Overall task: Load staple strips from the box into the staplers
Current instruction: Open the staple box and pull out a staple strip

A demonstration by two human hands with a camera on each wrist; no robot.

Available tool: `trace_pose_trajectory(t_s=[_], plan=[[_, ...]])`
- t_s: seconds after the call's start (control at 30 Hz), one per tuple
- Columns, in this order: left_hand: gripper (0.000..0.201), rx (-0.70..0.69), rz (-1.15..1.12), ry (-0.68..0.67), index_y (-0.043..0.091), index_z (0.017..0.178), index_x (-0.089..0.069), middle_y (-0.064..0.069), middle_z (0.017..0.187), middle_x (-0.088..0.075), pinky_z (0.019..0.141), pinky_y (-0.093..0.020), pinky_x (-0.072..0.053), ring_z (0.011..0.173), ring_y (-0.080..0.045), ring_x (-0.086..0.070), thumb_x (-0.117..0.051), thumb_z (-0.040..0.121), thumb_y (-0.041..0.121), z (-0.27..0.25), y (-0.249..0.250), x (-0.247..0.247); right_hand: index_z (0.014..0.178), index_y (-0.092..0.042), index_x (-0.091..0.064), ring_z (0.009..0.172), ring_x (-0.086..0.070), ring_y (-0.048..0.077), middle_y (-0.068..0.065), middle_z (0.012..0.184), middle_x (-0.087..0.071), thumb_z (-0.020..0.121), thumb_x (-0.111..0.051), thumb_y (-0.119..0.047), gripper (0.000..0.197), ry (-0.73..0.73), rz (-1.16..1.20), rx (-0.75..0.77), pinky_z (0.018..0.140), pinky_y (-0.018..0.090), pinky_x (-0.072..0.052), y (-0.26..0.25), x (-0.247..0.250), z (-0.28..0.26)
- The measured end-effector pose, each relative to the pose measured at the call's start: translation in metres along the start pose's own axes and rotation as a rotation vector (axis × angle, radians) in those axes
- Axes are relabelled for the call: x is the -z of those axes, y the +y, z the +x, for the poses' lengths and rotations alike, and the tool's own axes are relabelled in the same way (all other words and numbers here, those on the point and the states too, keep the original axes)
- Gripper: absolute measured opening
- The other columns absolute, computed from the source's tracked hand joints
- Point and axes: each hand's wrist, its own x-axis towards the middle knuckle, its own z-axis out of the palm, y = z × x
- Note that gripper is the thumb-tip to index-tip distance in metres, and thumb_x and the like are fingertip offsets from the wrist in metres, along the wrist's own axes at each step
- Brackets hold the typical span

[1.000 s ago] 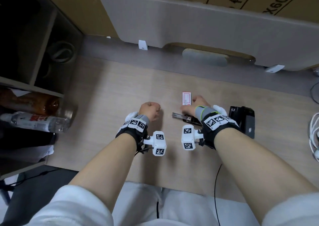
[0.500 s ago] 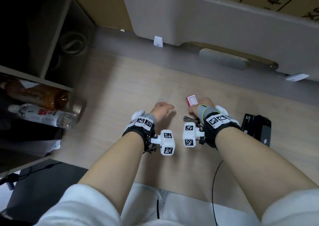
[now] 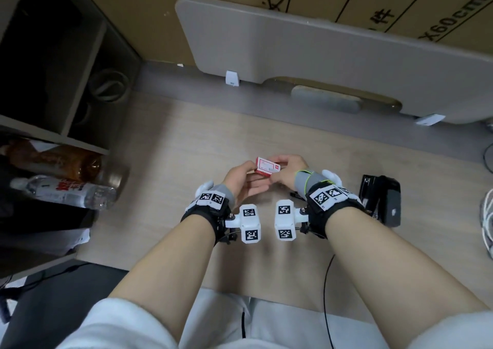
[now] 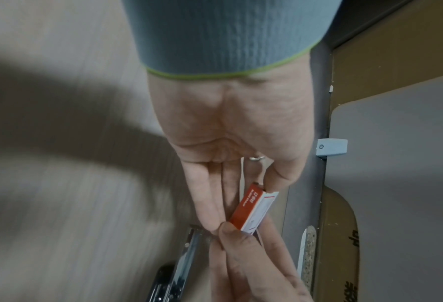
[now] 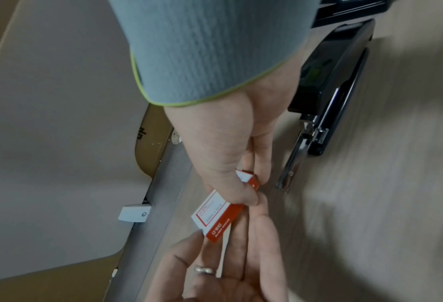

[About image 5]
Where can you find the person's left hand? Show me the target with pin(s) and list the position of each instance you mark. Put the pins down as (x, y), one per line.
(240, 265)

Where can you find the person's right hand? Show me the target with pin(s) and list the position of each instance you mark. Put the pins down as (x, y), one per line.
(225, 132)

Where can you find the white red staples box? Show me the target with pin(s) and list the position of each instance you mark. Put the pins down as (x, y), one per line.
(215, 218)

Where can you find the black stapler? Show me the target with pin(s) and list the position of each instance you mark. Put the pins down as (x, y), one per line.
(337, 73)
(348, 14)

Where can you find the grey green-edged wrist band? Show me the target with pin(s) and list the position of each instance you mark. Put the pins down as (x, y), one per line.
(213, 44)

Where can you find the white panel clamp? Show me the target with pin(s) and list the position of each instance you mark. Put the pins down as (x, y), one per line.
(133, 213)

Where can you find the grey desk divider panel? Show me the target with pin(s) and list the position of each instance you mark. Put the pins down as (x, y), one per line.
(57, 118)

